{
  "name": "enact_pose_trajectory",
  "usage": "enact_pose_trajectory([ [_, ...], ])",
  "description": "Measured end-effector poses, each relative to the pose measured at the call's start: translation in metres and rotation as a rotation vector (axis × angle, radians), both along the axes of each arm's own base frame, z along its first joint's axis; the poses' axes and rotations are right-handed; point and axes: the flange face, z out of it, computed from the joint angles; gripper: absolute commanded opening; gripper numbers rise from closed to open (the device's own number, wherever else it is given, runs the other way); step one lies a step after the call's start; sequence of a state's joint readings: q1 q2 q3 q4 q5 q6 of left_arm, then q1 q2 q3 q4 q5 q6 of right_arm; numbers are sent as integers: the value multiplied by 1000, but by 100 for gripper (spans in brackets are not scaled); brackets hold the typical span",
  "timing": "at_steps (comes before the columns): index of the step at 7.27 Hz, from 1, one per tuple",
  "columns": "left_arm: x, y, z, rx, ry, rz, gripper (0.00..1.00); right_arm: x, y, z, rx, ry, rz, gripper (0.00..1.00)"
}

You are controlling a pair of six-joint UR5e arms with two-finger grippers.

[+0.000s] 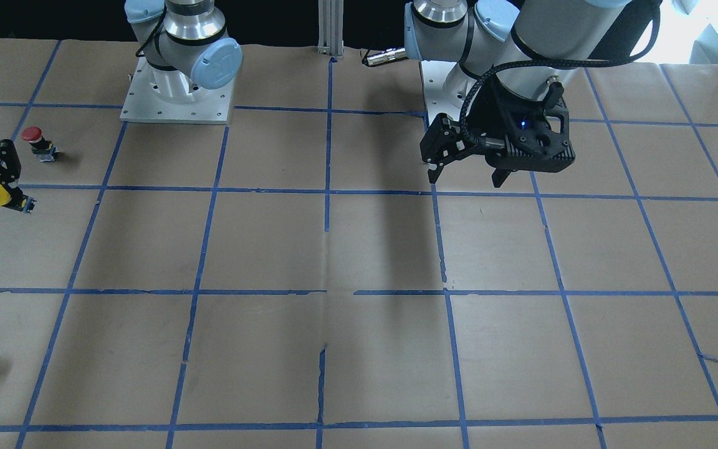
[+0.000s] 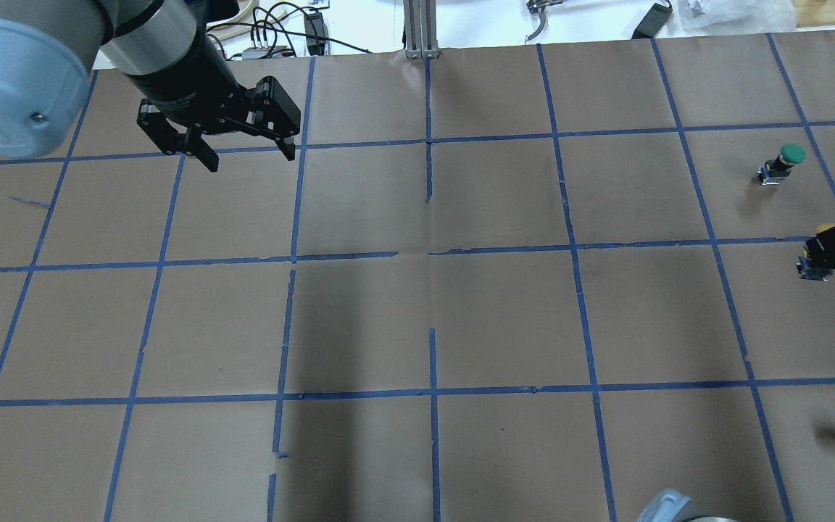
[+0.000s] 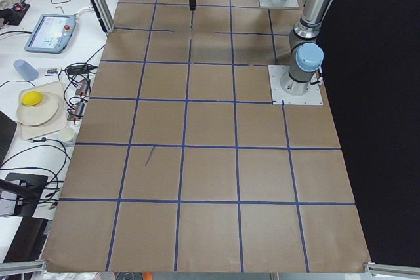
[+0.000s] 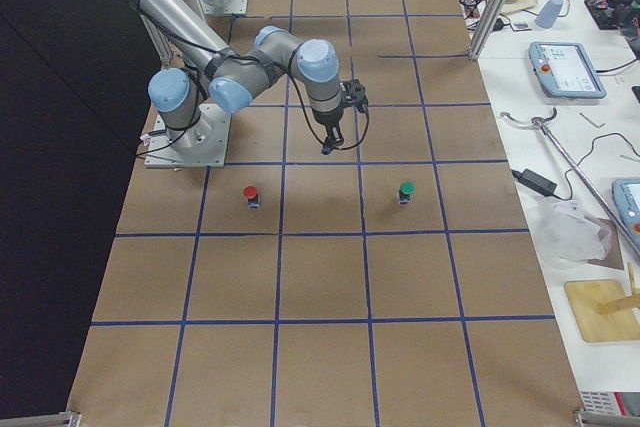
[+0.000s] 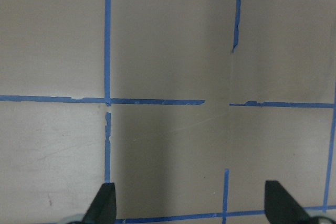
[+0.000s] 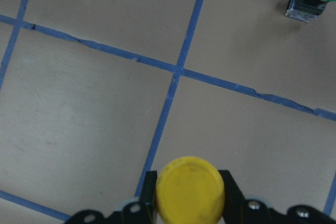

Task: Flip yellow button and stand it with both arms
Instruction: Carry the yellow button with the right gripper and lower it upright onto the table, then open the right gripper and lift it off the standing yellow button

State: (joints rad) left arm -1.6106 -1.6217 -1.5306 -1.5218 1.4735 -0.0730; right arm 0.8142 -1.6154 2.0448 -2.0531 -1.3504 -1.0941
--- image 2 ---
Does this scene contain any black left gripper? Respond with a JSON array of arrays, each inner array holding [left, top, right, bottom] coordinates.
[[135, 34, 301, 173]]

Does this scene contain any yellow push button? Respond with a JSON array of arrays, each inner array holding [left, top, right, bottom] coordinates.
[[796, 223, 835, 281]]

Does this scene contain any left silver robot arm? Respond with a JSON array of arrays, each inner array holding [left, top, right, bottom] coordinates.
[[0, 1, 302, 172]]

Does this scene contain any green push button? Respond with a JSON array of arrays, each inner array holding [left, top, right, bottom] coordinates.
[[757, 144, 807, 187]]

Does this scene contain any wooden cutting board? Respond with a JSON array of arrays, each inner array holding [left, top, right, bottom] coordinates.
[[792, 0, 835, 29]]

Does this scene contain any clear plastic bag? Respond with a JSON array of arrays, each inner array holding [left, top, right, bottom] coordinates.
[[673, 1, 797, 33]]

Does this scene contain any black power adapter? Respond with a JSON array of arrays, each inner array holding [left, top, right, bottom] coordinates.
[[631, 1, 673, 40]]

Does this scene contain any black cable bundle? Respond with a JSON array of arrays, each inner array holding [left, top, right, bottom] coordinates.
[[204, 2, 373, 61]]

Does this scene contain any aluminium frame post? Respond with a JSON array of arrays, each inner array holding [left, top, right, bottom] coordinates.
[[403, 0, 439, 59]]

